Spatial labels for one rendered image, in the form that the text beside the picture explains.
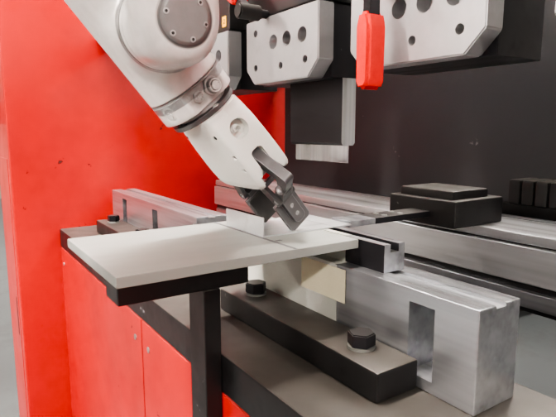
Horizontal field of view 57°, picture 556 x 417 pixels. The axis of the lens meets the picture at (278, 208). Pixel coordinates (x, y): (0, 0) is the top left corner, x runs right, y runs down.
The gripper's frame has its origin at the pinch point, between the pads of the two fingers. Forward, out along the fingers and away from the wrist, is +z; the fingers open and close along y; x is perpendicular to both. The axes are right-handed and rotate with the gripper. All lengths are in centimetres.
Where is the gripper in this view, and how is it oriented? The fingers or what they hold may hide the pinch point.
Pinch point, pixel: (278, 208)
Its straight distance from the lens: 61.3
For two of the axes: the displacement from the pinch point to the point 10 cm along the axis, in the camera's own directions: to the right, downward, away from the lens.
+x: -6.4, 7.0, -3.3
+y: -5.6, -1.3, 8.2
